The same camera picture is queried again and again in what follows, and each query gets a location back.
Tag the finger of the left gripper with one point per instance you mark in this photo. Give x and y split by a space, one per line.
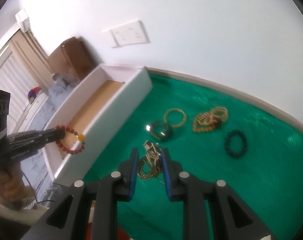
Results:
53 135

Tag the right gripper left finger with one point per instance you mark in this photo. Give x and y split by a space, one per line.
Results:
129 171

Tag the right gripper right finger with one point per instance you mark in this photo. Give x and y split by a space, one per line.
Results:
175 190

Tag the black wristwatch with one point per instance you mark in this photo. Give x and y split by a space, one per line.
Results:
161 131

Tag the white jewelry box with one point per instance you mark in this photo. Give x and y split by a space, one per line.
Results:
97 108

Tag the person's left hand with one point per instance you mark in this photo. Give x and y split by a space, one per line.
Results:
12 188

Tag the bed with grey bedding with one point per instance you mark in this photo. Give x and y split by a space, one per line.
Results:
34 168

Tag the gold bangle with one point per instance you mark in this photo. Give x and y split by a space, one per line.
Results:
175 117

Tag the green velvet cloth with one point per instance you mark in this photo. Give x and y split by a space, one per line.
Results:
258 155

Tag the white wall socket panel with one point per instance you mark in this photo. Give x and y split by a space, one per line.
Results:
129 34

